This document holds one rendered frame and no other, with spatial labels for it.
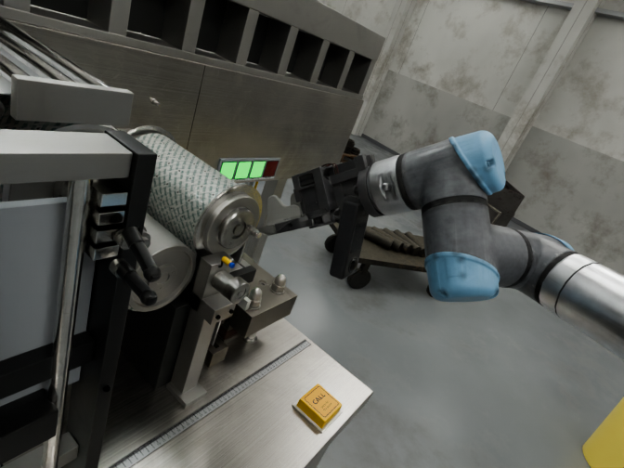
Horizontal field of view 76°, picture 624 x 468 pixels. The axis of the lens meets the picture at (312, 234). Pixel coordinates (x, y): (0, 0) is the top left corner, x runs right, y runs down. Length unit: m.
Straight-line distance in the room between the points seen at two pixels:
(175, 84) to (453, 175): 0.64
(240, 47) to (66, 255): 0.75
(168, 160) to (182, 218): 0.12
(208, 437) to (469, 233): 0.58
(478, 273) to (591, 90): 7.66
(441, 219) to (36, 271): 0.39
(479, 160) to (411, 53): 9.27
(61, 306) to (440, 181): 0.40
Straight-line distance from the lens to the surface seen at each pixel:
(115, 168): 0.35
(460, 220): 0.46
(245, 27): 1.03
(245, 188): 0.67
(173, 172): 0.72
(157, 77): 0.91
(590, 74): 8.14
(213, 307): 0.68
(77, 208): 0.36
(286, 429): 0.87
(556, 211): 7.94
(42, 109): 0.42
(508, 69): 8.59
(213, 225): 0.65
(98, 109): 0.44
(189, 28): 0.93
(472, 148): 0.48
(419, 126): 9.17
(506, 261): 0.50
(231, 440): 0.82
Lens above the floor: 1.56
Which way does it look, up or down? 24 degrees down
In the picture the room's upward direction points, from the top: 22 degrees clockwise
